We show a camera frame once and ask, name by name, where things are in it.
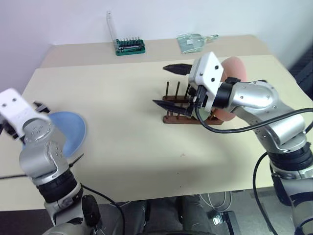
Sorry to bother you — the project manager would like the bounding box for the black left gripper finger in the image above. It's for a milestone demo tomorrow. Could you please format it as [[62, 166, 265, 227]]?
[[33, 101, 51, 115]]

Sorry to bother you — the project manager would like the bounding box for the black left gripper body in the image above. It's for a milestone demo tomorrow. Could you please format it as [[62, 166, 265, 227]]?
[[0, 118, 25, 143]]

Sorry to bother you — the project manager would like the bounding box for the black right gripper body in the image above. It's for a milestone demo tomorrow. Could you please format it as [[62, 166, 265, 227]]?
[[184, 84, 209, 117]]

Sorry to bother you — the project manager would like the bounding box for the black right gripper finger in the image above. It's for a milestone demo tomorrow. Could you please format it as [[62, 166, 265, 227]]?
[[162, 62, 194, 76], [152, 98, 190, 115]]

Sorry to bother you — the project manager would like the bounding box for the wooden dish rack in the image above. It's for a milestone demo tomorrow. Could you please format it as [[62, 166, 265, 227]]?
[[161, 81, 224, 125]]

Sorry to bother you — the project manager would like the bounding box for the green plate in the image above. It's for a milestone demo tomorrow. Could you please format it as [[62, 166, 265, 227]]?
[[193, 107, 214, 122]]

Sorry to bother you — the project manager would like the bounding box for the clear plastic scoop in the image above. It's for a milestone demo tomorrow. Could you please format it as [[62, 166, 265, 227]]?
[[177, 32, 220, 54]]

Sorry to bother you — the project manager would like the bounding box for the blue plate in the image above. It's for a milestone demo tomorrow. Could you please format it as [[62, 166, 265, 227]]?
[[21, 110, 88, 158]]

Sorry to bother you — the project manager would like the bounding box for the pink plate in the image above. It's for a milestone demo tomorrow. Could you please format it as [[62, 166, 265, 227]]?
[[212, 56, 247, 123]]

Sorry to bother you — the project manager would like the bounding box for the green screwdriver bit set case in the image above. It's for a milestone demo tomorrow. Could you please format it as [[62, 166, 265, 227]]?
[[106, 10, 147, 57]]

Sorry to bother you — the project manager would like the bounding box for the black rounded foam knob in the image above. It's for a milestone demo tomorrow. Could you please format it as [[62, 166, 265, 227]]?
[[81, 194, 101, 229]]

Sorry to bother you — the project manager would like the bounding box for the black power adapter box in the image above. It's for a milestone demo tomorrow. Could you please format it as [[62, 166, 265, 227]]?
[[206, 210, 240, 231]]

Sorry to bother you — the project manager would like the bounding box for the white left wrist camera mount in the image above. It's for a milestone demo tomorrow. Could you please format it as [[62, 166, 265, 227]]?
[[0, 88, 51, 126]]

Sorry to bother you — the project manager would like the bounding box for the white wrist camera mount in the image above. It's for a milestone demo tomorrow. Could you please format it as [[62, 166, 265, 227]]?
[[0, 88, 51, 126], [187, 51, 224, 110]]

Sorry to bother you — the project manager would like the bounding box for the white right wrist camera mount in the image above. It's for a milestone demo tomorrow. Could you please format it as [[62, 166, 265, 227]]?
[[187, 51, 224, 110]]

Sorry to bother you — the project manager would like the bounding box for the thin black cable tie tail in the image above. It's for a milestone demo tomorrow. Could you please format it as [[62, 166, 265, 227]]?
[[67, 153, 85, 170]]

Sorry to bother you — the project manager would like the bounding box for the white floor cable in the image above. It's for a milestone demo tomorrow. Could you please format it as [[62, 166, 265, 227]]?
[[200, 191, 236, 212]]

